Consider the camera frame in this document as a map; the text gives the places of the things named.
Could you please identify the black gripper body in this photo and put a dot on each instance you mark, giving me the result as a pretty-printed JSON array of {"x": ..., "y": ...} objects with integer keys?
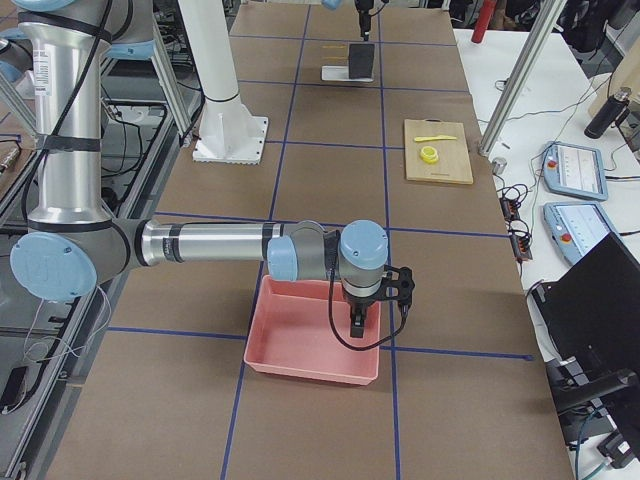
[
  {"x": 358, "y": 303},
  {"x": 364, "y": 14}
]

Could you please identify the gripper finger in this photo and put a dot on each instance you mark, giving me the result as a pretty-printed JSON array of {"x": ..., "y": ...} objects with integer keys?
[
  {"x": 362, "y": 27},
  {"x": 367, "y": 25},
  {"x": 353, "y": 326},
  {"x": 360, "y": 323}
]

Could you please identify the grey cleaning cloth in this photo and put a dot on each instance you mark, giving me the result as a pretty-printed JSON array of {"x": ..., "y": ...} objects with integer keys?
[{"x": 360, "y": 61}]

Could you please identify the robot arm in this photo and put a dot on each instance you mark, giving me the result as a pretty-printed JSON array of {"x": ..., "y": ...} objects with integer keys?
[{"x": 73, "y": 242}]

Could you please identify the black water bottle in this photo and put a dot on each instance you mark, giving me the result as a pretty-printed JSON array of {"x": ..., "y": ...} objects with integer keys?
[{"x": 614, "y": 111}]

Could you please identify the pink plastic bin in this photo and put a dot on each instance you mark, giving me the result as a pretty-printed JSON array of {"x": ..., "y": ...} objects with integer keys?
[{"x": 290, "y": 334}]

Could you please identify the white rectangular tray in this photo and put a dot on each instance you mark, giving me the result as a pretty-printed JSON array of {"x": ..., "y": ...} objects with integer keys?
[{"x": 331, "y": 73}]

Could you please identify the yellow plastic knife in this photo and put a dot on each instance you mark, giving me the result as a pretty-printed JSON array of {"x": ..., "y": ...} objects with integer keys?
[{"x": 434, "y": 138}]

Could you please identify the yellow lemon slice toy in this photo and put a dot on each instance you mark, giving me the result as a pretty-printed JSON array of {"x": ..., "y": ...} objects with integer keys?
[{"x": 429, "y": 154}]

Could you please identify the wooden cutting board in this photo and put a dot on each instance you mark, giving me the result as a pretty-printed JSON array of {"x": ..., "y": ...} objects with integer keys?
[{"x": 453, "y": 167}]

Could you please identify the black monitor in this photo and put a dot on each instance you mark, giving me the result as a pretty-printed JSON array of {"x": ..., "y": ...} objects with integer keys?
[{"x": 592, "y": 315}]

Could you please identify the right teach pendant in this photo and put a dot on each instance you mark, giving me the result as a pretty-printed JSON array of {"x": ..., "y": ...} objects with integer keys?
[{"x": 576, "y": 227}]

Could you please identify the teach pendant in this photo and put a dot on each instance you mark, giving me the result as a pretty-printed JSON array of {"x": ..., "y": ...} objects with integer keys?
[
  {"x": 575, "y": 171},
  {"x": 576, "y": 227}
]

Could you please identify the left teach pendant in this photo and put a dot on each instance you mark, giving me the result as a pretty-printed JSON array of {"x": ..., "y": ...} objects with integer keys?
[{"x": 575, "y": 171}]

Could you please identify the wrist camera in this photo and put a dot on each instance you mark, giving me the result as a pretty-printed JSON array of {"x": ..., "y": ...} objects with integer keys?
[{"x": 397, "y": 285}]

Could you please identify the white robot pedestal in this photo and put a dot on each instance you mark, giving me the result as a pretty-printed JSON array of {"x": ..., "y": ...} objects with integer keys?
[{"x": 228, "y": 132}]

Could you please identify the aluminium frame post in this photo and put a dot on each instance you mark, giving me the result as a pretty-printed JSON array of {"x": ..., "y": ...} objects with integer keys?
[{"x": 533, "y": 46}]

